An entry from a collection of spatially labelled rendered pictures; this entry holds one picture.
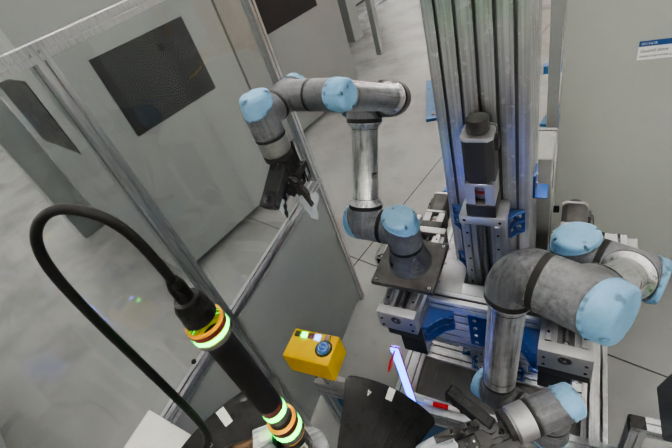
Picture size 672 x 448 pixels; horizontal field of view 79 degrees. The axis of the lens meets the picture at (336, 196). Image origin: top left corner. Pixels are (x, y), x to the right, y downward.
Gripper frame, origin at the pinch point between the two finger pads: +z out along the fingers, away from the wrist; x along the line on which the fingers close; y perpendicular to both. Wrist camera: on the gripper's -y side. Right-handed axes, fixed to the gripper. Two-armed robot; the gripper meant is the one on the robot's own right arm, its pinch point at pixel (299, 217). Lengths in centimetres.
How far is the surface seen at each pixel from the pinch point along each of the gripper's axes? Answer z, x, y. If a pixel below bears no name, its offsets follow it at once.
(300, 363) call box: 43.2, 6.6, -19.4
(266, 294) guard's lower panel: 60, 45, 13
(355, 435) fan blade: 30, -22, -38
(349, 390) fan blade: 29.1, -17.3, -29.0
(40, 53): -55, 45, -7
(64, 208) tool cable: -52, -23, -53
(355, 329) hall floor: 148, 42, 54
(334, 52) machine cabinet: 87, 165, 371
